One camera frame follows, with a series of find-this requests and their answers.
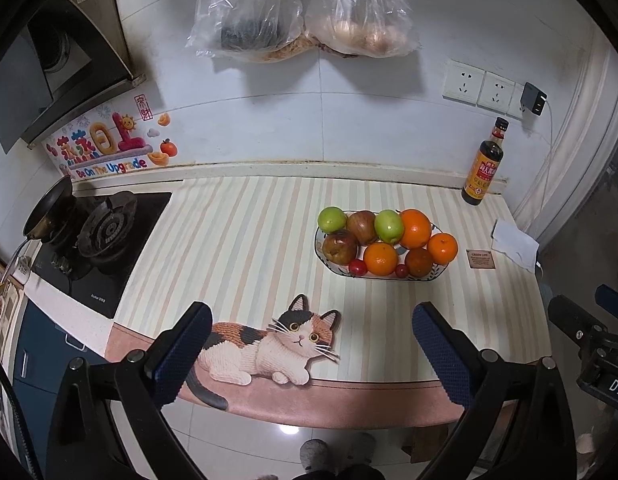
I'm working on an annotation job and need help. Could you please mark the white wall socket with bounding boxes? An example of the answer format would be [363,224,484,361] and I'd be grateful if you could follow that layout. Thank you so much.
[477,71,522,113]
[443,59,486,106]

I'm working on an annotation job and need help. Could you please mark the green apple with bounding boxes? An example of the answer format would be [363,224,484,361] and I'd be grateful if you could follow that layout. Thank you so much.
[317,206,348,234]
[374,209,406,245]

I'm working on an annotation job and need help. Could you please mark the small brown square coaster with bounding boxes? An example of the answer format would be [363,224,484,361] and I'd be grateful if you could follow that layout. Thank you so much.
[465,249,497,271]

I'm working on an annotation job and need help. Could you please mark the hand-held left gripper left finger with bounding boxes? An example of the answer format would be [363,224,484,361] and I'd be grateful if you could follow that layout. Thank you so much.
[46,301,214,480]

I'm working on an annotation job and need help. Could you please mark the range hood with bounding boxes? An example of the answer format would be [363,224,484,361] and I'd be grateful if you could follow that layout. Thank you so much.
[0,0,144,153]

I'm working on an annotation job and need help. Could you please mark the dark red apple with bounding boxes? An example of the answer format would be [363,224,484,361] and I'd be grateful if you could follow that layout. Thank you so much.
[322,231,360,266]

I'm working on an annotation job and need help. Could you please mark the white tissue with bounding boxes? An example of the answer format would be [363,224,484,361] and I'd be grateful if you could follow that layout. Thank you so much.
[490,219,540,275]

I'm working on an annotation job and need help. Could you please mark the plastic bag with dark contents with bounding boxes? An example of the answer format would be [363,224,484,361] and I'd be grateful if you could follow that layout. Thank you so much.
[186,0,317,63]

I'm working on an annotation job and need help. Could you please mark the brownish red round fruit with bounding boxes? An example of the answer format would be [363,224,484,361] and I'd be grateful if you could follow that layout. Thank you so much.
[405,247,435,277]

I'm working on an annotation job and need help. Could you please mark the white charger cable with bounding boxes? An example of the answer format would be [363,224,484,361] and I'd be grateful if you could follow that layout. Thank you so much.
[532,102,556,231]

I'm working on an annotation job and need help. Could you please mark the striped cat print mat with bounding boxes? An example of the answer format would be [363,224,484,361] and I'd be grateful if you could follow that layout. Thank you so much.
[105,176,545,428]

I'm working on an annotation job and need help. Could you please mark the orange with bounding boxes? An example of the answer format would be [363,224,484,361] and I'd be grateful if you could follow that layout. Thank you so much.
[363,242,399,276]
[427,233,459,266]
[399,208,433,250]

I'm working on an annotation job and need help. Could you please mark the black gas stove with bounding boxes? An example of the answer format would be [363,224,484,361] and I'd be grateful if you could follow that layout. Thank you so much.
[31,191,173,320]

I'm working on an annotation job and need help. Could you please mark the black plug charger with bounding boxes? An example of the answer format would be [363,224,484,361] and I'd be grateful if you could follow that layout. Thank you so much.
[519,81,548,117]

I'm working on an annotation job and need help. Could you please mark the grey slipper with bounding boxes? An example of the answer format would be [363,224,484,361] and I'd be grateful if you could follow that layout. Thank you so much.
[300,438,332,471]
[346,432,376,467]

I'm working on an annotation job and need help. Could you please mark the colourful wall sticker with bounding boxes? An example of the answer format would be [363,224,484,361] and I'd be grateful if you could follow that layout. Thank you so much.
[43,94,179,182]

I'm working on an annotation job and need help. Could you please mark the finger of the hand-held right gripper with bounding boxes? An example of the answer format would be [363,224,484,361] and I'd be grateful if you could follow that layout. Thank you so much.
[594,283,618,311]
[548,295,611,357]

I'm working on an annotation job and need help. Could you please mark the oval floral patterned plate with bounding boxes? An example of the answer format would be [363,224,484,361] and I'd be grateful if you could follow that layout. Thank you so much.
[314,210,452,283]

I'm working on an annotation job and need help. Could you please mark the person's dark pants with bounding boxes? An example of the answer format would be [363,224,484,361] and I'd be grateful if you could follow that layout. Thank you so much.
[289,466,390,480]

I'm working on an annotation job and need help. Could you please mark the plastic bag with pale contents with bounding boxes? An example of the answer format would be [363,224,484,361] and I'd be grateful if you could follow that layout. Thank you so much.
[301,0,422,58]

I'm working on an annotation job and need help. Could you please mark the dark soy sauce bottle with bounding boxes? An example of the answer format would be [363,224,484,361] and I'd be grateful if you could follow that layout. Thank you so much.
[461,117,510,206]

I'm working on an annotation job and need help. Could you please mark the blue cabinet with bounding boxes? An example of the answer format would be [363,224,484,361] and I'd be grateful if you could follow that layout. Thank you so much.
[9,300,107,480]

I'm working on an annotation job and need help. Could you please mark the black frying pan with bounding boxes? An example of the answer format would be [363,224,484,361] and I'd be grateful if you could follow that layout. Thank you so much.
[0,175,76,283]

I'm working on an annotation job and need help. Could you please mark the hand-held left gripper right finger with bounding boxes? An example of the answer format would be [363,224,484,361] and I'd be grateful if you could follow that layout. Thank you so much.
[412,301,577,480]

